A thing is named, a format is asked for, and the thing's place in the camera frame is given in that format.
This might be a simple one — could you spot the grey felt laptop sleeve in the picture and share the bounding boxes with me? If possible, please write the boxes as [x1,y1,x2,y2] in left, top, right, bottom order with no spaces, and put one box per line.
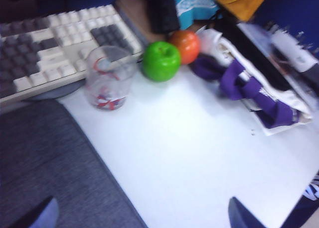
[0,100,148,228]

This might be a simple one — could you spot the white and grey keyboard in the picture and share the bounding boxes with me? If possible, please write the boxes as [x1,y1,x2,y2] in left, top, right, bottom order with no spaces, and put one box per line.
[0,4,144,106]

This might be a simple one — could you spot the clear glass with red ribbon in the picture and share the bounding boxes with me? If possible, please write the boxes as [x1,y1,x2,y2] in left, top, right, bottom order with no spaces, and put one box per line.
[84,45,137,112]

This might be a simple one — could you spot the teal patterned pouch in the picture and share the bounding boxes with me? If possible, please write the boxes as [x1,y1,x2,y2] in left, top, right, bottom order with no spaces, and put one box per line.
[143,0,221,31]

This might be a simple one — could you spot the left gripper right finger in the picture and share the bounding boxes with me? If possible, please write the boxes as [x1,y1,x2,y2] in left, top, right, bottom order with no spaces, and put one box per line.
[228,197,265,228]

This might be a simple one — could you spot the black computer mouse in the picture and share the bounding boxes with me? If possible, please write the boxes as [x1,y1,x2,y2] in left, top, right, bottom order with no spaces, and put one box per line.
[149,0,180,34]

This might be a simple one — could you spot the white and grey handheld device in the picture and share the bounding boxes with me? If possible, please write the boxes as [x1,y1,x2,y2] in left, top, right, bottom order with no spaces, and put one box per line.
[270,30,319,82]

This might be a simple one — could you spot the black flat case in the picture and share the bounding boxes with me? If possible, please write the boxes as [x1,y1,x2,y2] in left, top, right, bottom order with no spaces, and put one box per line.
[214,18,297,92]

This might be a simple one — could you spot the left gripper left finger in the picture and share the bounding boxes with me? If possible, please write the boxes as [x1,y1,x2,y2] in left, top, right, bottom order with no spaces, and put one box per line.
[4,197,60,228]

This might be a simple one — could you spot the orange round fruit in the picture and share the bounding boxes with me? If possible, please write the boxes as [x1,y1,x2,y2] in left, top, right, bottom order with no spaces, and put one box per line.
[168,30,201,65]

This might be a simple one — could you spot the green apple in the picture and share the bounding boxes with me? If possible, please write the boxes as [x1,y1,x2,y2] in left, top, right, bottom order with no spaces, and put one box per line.
[142,40,182,83]

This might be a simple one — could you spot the brown cardboard notebook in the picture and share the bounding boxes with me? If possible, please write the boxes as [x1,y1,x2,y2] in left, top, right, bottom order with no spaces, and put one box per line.
[114,0,172,43]

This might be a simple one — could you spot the large yellow paper pouch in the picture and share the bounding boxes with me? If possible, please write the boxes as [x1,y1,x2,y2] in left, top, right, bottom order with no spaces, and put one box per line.
[210,0,274,22]

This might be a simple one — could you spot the white tote bag purple straps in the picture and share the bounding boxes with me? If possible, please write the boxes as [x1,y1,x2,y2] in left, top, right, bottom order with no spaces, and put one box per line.
[190,28,314,136]

